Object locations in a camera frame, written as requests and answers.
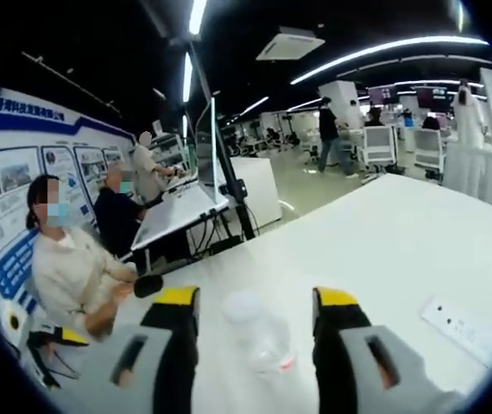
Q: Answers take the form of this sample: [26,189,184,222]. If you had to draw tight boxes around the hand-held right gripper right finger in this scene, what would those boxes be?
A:
[312,285,463,414]

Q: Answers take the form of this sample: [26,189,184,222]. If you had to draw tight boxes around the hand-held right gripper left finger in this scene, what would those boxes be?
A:
[77,285,200,414]

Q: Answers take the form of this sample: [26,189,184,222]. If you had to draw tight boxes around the clear plastic bottle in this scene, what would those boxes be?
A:
[221,290,298,375]

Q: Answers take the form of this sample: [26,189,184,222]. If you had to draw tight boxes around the black rounded object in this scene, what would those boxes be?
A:
[135,274,165,299]

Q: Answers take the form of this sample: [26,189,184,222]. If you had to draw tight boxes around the white table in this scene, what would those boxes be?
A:
[111,172,492,414]

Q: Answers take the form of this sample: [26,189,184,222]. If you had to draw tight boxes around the white power strip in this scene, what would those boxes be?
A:
[419,292,492,368]

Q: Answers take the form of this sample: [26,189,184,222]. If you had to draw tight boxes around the tilted white desk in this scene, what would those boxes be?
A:
[130,180,231,252]

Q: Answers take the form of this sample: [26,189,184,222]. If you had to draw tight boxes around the black tripod stand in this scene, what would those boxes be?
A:
[185,38,258,242]

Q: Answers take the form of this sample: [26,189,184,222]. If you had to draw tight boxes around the upright white board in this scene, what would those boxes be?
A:
[195,97,222,204]

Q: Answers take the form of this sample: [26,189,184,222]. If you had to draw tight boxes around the white office chair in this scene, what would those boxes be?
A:
[363,124,399,167]
[413,128,445,168]

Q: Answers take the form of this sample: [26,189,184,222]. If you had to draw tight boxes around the white low partition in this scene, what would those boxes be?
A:
[443,141,492,210]

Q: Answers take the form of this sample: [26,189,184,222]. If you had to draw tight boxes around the ceiling air vent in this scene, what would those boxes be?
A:
[255,25,327,62]

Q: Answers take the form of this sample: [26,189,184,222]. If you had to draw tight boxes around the long ceiling light strip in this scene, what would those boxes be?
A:
[290,36,489,85]

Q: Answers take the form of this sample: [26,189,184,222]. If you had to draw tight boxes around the short ceiling light strip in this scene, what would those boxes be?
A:
[187,0,209,36]

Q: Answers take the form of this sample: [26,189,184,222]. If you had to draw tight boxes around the thin black cable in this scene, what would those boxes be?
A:
[28,343,82,384]

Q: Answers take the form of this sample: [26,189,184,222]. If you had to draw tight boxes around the blue and white wall poster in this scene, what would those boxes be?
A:
[0,87,137,305]

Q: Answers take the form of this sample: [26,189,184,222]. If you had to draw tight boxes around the wall screen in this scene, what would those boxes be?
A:
[416,85,450,109]
[369,85,398,104]

